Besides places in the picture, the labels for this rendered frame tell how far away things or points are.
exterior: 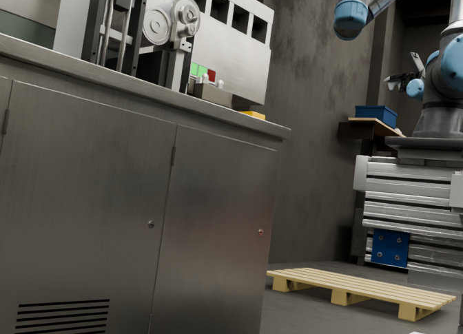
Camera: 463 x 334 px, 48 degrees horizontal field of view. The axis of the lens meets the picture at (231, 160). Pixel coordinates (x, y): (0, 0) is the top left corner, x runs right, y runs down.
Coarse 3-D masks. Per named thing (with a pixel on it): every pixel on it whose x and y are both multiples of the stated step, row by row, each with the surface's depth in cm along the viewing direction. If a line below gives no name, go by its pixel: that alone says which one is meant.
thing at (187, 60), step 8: (168, 40) 200; (192, 40) 190; (160, 48) 202; (168, 48) 199; (192, 48) 190; (184, 56) 192; (192, 56) 190; (184, 64) 192; (184, 72) 191; (184, 80) 190
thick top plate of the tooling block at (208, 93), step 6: (198, 84) 191; (204, 84) 189; (198, 90) 190; (204, 90) 190; (210, 90) 192; (216, 90) 194; (222, 90) 196; (198, 96) 190; (204, 96) 190; (210, 96) 192; (216, 96) 194; (222, 96) 197; (228, 96) 199; (210, 102) 193; (216, 102) 195; (222, 102) 197; (228, 102) 199
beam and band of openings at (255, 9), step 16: (208, 0) 241; (224, 0) 251; (240, 0) 257; (208, 16) 241; (224, 16) 253; (240, 16) 267; (256, 16) 267; (272, 16) 276; (240, 32) 258; (256, 32) 278
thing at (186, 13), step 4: (180, 8) 183; (184, 8) 182; (188, 8) 184; (192, 8) 185; (180, 12) 182; (184, 12) 182; (188, 12) 184; (192, 12) 185; (180, 16) 183; (184, 16) 182; (188, 16) 184; (192, 16) 186; (196, 16) 187; (180, 20) 183; (184, 20) 182; (188, 20) 184; (192, 20) 185; (184, 24) 184
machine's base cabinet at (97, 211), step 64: (0, 64) 112; (0, 128) 113; (64, 128) 124; (128, 128) 138; (192, 128) 155; (0, 192) 113; (64, 192) 124; (128, 192) 138; (192, 192) 156; (256, 192) 178; (0, 256) 114; (64, 256) 125; (128, 256) 139; (192, 256) 157; (256, 256) 180; (0, 320) 114; (64, 320) 126; (128, 320) 140; (192, 320) 158; (256, 320) 182
